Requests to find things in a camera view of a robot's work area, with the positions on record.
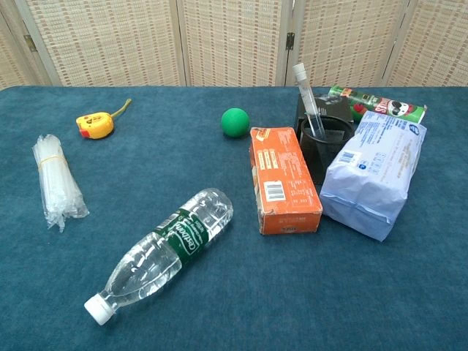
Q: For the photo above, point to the clear glass test tube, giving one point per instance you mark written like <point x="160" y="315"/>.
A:
<point x="305" y="95"/>

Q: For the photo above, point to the clear plastic water bottle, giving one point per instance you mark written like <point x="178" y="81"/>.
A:
<point x="164" y="248"/>

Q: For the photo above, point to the black beaker cup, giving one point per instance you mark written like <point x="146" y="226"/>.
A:
<point x="317" y="150"/>

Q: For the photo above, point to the bundle of clear straws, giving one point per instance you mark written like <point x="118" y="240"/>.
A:
<point x="56" y="179"/>

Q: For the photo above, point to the black box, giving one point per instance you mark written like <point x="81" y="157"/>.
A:
<point x="334" y="107"/>

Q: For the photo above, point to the green ball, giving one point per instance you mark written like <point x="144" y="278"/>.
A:
<point x="235" y="122"/>

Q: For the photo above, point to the woven folding screen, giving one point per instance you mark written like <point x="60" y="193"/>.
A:
<point x="234" y="40"/>

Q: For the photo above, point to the yellow tape measure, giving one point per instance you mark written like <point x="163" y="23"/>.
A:
<point x="96" y="125"/>

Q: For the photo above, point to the green Pringles can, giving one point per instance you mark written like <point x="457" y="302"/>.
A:
<point x="380" y="105"/>

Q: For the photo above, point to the orange cardboard box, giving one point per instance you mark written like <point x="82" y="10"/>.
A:
<point x="283" y="172"/>

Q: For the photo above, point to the pale blue paper bag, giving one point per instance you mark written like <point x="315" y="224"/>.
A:
<point x="376" y="175"/>

